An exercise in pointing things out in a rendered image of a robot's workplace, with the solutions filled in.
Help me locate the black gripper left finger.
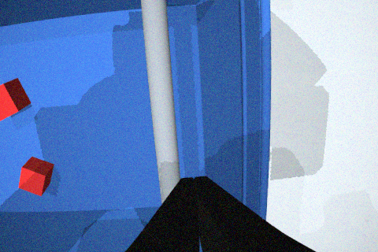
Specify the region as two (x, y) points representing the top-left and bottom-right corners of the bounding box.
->
(125, 177), (201, 252)

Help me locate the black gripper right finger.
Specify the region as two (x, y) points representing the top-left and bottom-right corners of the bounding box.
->
(195, 176), (317, 252)

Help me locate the small red block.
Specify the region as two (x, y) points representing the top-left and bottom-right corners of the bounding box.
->
(19, 157), (54, 196)
(0, 78), (32, 120)

